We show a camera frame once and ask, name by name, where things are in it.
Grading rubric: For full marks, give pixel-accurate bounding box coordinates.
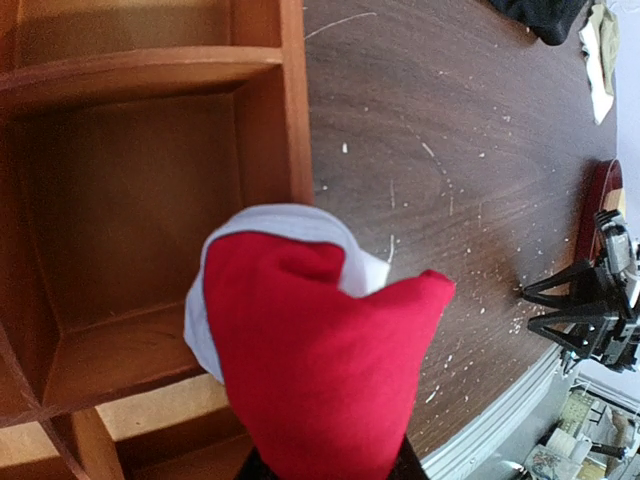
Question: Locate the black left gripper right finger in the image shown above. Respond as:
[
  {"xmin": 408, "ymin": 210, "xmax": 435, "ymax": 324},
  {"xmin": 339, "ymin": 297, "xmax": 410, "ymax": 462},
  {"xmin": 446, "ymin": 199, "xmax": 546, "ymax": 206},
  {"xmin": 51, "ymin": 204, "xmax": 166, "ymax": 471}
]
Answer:
[{"xmin": 389, "ymin": 437, "xmax": 428, "ymax": 480}]

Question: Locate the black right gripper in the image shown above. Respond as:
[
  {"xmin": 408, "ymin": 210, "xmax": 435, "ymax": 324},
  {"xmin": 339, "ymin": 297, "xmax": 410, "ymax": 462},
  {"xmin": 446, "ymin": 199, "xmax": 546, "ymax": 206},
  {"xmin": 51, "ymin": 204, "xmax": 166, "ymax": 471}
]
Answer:
[{"xmin": 522, "ymin": 210, "xmax": 639, "ymax": 373}]

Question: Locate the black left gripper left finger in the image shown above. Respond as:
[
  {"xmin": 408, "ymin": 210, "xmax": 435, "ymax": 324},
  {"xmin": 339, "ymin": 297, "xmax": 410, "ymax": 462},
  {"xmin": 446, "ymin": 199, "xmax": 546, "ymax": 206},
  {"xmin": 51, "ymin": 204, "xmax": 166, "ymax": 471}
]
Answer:
[{"xmin": 237, "ymin": 448, "xmax": 279, "ymax": 480}]

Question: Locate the red white underwear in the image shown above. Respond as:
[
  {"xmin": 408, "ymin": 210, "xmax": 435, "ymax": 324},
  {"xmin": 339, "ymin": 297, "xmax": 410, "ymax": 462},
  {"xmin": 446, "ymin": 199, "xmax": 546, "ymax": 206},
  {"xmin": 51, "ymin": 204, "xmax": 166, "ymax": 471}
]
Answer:
[{"xmin": 184, "ymin": 204, "xmax": 455, "ymax": 479}]

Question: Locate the beige white underwear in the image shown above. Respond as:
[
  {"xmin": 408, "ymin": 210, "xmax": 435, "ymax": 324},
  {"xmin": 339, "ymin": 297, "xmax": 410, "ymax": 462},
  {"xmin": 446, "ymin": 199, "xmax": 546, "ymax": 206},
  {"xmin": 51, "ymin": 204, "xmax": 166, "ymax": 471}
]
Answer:
[{"xmin": 579, "ymin": 1, "xmax": 620, "ymax": 125}]

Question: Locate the black white underwear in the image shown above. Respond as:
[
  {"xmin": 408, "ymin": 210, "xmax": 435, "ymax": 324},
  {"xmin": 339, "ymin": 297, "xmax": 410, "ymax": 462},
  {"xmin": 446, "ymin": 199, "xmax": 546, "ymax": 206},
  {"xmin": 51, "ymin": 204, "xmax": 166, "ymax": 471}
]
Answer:
[{"xmin": 489, "ymin": 0, "xmax": 587, "ymax": 46}]

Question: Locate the round red tray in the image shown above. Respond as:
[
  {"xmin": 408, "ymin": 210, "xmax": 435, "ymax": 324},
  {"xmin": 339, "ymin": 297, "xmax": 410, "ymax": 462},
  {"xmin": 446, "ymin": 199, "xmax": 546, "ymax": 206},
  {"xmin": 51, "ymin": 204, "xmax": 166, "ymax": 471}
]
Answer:
[{"xmin": 574, "ymin": 160, "xmax": 626, "ymax": 261}]

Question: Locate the wooden compartment tray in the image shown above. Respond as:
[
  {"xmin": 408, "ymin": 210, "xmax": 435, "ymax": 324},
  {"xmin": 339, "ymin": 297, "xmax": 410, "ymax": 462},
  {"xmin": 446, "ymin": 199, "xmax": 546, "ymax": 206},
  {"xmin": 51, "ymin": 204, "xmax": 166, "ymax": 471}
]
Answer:
[{"xmin": 1, "ymin": 1, "xmax": 313, "ymax": 479}]

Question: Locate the front aluminium rail frame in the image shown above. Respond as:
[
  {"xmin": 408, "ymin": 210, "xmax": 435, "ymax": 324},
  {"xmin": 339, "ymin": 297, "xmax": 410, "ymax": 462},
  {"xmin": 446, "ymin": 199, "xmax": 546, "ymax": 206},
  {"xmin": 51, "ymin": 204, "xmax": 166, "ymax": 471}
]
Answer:
[{"xmin": 422, "ymin": 346, "xmax": 562, "ymax": 479}]

